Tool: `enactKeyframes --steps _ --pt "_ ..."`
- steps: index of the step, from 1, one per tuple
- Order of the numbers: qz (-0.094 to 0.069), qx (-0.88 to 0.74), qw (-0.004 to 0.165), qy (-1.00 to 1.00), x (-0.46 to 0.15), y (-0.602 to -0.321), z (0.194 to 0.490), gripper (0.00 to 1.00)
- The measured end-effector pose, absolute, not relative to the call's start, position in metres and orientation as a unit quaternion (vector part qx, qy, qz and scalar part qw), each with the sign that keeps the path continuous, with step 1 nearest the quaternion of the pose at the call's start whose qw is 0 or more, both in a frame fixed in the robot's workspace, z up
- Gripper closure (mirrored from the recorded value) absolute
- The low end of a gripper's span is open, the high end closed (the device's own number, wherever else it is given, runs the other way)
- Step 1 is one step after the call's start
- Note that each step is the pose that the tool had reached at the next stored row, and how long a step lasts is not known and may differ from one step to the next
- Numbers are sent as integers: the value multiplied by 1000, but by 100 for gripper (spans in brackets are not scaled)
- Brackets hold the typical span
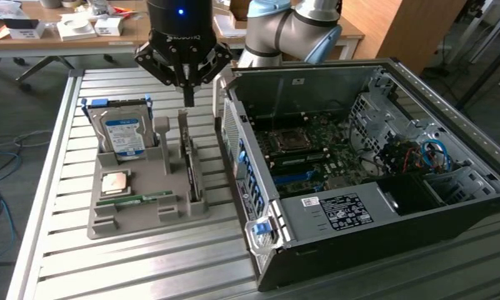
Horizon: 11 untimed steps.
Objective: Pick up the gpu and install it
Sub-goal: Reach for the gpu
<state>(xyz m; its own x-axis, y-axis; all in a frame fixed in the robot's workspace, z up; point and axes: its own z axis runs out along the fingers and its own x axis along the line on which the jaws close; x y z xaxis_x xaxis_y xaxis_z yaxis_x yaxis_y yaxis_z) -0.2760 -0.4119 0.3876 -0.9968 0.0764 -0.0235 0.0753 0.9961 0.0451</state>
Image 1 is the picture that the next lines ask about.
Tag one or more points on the CPU chip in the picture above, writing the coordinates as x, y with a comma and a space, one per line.
114, 182

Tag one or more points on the white box with black insert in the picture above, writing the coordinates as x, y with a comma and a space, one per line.
24, 32

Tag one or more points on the beige tape roll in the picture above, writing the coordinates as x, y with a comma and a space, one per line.
70, 3

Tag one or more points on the grey power supply unit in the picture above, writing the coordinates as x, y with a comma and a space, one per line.
300, 218

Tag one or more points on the hard disk in blue carrier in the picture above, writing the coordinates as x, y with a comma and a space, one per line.
120, 131

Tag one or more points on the small orange object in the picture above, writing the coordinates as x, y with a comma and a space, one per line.
123, 11

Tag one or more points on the blue case release latch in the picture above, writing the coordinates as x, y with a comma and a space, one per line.
261, 228

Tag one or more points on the grey cup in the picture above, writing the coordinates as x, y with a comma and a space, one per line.
49, 3

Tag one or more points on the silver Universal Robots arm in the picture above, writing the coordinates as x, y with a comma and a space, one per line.
267, 37

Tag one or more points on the grey parts rack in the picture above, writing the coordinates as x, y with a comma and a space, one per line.
149, 218

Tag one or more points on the brown cardboard box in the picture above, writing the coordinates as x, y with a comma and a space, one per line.
237, 12

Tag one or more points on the wooden cabinet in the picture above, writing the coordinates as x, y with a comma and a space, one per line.
420, 37

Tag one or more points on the clear plastic bag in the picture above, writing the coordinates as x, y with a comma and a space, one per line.
1, 9

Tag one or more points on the green graphics card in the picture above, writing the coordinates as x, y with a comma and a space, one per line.
191, 175

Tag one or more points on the wooden office desk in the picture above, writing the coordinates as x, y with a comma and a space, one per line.
229, 42
45, 43

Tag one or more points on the small white labelled box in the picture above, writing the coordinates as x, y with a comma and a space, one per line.
108, 28

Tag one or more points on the black metal pole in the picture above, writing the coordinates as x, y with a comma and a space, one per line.
487, 70

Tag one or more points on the long expansion slot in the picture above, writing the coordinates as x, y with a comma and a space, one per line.
293, 178

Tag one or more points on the black open PC case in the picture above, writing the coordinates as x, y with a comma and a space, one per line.
357, 250

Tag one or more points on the white tape roll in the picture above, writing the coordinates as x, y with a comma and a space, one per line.
72, 23

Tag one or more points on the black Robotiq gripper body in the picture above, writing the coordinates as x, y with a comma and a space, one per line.
179, 28

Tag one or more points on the flat white box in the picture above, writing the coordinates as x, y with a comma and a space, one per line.
76, 36

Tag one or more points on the white paper stack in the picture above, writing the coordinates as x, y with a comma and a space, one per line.
227, 28

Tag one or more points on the metal CPU socket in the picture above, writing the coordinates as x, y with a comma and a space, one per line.
291, 140

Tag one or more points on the green motherboard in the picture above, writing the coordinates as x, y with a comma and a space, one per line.
337, 150

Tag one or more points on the perforated metal drive cage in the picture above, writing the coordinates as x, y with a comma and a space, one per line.
379, 125

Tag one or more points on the green RAM stick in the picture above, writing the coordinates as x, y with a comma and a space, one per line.
141, 197

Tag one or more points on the installed RAM stick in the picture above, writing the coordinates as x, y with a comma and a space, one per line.
300, 158

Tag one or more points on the metal disk bay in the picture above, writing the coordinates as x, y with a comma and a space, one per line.
463, 184

